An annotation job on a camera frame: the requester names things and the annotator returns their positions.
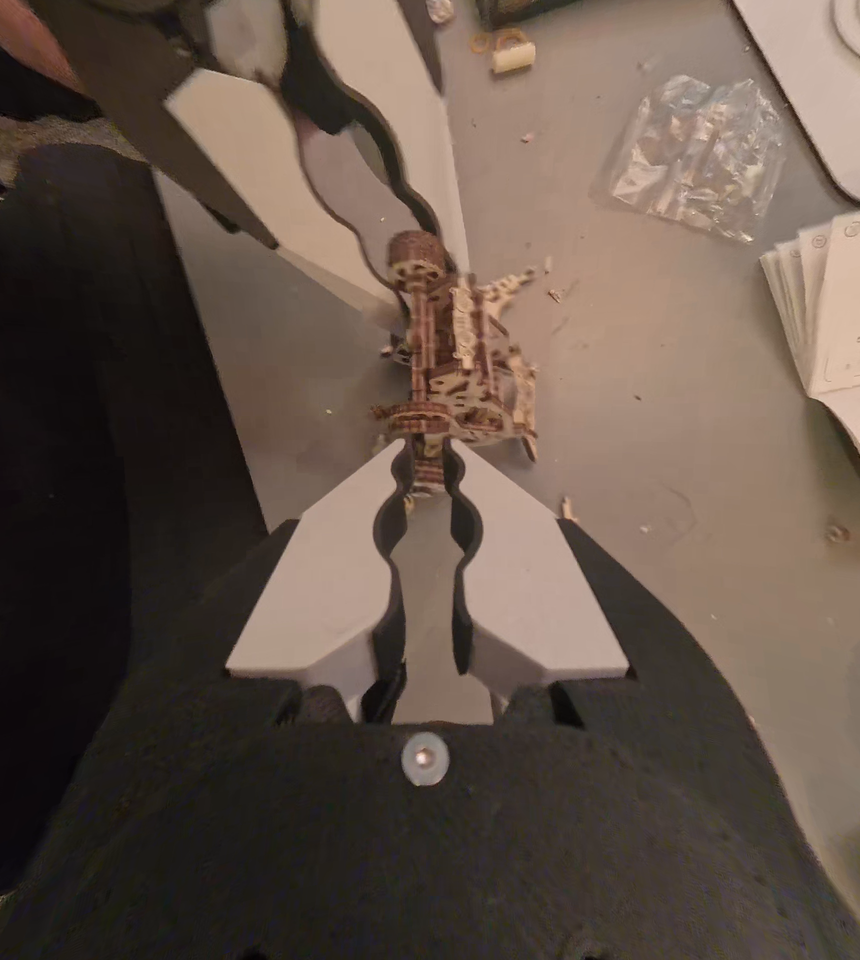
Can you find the person's left hand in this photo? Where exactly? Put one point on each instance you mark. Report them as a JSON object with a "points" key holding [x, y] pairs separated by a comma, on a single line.
{"points": [[25, 30]]}

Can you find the white wax cylinder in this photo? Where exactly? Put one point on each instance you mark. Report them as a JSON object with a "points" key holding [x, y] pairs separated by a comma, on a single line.
{"points": [[514, 58]]}

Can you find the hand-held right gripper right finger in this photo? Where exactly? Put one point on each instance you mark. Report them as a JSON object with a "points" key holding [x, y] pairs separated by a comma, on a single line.
{"points": [[542, 600]]}

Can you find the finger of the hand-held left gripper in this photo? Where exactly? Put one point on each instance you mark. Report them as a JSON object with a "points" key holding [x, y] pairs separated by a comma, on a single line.
{"points": [[400, 90], [242, 150]]}

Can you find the instruction booklet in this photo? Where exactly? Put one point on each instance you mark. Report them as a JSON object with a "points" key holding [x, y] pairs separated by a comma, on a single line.
{"points": [[850, 300]]}

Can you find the small wooden T pin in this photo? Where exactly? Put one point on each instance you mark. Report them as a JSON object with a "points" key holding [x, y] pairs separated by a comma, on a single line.
{"points": [[566, 510]]}

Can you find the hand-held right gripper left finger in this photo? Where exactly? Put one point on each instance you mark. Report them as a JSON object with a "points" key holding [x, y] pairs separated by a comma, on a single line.
{"points": [[310, 600]]}

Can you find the wooden buggy model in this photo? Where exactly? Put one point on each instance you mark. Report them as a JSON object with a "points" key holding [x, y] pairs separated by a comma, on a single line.
{"points": [[482, 360]]}

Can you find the clear plastic bag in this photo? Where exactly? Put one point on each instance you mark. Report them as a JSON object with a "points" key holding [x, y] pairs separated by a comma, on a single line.
{"points": [[692, 157]]}

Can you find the large rubber band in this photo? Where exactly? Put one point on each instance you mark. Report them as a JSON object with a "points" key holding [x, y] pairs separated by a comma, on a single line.
{"points": [[509, 34]]}

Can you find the small rubber band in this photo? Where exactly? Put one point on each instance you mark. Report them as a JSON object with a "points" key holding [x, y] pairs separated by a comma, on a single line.
{"points": [[473, 42]]}

